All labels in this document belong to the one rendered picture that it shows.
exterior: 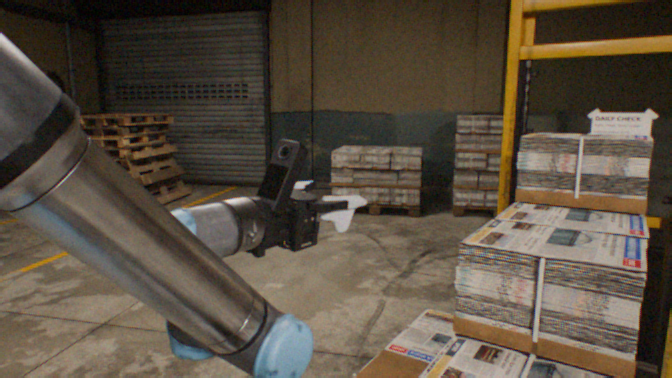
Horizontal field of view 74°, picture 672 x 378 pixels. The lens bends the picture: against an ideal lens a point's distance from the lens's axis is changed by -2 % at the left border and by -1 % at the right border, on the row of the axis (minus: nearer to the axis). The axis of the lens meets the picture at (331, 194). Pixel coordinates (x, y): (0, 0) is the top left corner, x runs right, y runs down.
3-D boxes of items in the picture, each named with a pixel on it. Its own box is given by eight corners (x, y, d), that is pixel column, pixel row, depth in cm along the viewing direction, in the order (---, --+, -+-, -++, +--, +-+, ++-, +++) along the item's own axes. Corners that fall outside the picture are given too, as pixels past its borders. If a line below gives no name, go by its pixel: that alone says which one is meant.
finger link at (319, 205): (339, 204, 75) (289, 205, 72) (340, 194, 75) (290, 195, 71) (351, 213, 71) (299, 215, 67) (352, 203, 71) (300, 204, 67)
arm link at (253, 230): (209, 195, 63) (248, 211, 58) (235, 190, 66) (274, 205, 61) (208, 244, 65) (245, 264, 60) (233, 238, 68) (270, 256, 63)
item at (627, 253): (460, 245, 106) (460, 240, 106) (492, 220, 130) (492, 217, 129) (646, 276, 86) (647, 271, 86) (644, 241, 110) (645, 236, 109)
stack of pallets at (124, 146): (129, 191, 765) (122, 113, 740) (180, 192, 750) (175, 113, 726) (74, 207, 636) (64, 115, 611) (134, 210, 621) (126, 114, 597)
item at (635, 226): (493, 221, 129) (494, 217, 129) (514, 203, 153) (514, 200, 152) (648, 241, 109) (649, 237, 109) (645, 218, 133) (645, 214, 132)
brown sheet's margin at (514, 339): (451, 331, 111) (452, 315, 110) (484, 292, 134) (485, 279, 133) (634, 382, 90) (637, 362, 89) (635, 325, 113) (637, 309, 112)
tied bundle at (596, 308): (450, 334, 111) (455, 244, 106) (484, 294, 135) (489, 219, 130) (632, 385, 90) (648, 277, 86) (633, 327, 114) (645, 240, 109)
